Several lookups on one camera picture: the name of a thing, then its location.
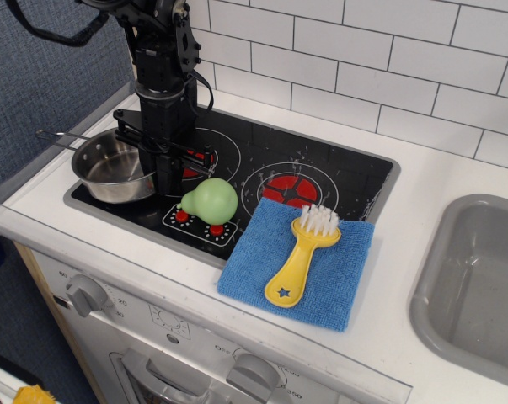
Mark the grey left oven knob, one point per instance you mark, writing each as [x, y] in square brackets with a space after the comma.
[85, 294]

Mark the white toy oven front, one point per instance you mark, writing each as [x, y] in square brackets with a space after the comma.
[137, 352]

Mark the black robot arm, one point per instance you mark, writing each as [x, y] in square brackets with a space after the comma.
[188, 48]

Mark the grey right oven knob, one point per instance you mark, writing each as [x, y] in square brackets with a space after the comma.
[254, 377]

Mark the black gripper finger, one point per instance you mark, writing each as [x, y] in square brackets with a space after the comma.
[147, 160]
[169, 175]

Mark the yellow object at corner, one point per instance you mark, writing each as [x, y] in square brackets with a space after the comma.
[33, 394]

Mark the black toy cooktop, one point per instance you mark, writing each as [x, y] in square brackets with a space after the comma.
[260, 162]

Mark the green toy pear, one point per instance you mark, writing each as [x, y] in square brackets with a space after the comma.
[214, 201]

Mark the grey oven knob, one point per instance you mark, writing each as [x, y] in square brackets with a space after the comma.
[254, 377]
[85, 294]

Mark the blue microfibre cloth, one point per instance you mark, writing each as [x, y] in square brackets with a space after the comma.
[308, 273]

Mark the grey sink basin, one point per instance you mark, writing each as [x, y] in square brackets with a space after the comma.
[459, 309]

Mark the yellow dish brush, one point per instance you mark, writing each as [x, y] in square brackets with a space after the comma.
[316, 227]

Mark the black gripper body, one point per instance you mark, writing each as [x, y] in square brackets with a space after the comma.
[166, 127]

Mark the small steel saucepan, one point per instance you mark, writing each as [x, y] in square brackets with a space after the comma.
[109, 169]

